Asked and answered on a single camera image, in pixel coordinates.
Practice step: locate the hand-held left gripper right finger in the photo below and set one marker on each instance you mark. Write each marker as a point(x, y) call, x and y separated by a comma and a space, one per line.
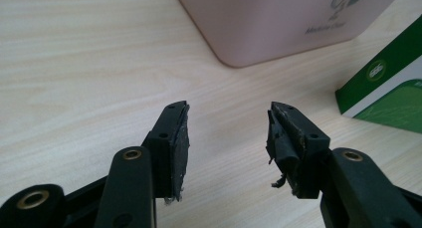
point(298, 145)

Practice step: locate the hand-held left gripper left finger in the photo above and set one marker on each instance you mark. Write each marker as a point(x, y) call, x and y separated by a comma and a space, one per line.
point(169, 148)

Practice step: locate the green and white carton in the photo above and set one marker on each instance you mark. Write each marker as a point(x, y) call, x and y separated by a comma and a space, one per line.
point(391, 105)

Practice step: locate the pink plastic storage box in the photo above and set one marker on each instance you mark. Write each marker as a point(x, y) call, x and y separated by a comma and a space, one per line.
point(265, 22)

